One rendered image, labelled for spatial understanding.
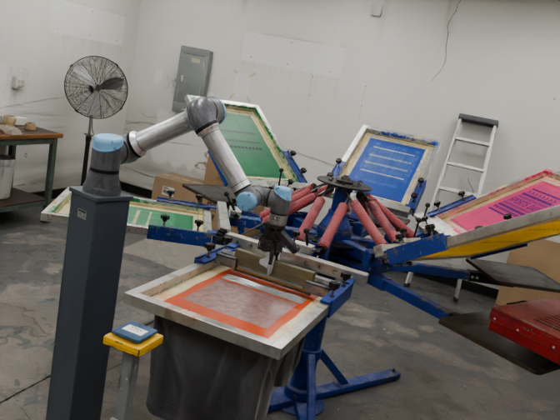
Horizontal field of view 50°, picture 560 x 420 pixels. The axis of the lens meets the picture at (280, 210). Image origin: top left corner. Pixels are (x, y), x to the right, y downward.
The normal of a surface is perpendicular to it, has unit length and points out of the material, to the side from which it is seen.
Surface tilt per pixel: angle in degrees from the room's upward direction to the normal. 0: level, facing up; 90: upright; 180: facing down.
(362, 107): 90
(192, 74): 90
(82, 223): 90
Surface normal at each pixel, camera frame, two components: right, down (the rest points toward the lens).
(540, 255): -0.32, -0.09
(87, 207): -0.60, 0.06
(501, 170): -0.38, 0.13
